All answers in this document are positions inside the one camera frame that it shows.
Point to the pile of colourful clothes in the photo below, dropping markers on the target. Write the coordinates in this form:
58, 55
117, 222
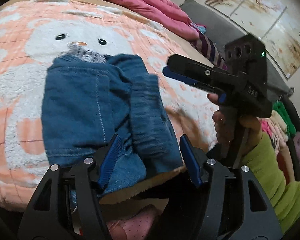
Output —
283, 128

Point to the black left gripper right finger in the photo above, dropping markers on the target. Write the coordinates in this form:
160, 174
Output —
227, 203

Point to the right hand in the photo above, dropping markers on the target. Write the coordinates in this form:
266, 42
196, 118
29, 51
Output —
225, 128

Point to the peach bear plush blanket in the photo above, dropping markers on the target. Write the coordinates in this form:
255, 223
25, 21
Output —
32, 34

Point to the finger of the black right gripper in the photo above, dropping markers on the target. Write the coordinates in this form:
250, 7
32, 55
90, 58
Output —
184, 69
215, 87

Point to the tree mural wall art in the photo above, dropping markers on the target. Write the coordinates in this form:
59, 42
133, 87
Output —
275, 22

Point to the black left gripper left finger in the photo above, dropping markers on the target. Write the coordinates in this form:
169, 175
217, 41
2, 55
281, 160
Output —
65, 203

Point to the blue denim pants lace trim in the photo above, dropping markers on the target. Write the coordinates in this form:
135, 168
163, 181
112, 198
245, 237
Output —
90, 97

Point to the dark grey quilted headboard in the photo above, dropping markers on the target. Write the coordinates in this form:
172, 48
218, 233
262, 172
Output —
221, 32

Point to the striped folded cloth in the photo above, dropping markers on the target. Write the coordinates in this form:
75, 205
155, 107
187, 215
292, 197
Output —
209, 50

